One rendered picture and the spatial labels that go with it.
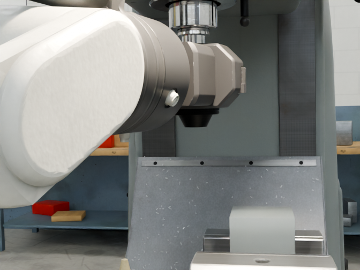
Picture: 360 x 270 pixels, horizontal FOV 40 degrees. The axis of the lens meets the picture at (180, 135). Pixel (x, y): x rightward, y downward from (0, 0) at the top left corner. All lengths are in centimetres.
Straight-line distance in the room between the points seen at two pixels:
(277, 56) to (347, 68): 390
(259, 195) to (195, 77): 47
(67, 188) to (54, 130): 492
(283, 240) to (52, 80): 31
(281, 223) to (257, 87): 42
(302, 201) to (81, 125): 63
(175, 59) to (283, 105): 52
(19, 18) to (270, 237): 30
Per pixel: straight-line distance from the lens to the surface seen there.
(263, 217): 47
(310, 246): 53
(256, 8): 72
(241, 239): 47
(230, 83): 41
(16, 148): 21
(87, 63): 23
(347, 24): 479
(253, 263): 44
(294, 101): 85
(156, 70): 32
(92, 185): 504
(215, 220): 82
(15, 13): 27
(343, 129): 418
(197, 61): 39
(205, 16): 47
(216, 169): 85
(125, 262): 46
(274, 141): 85
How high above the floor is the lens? 120
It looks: 3 degrees down
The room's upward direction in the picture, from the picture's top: 1 degrees counter-clockwise
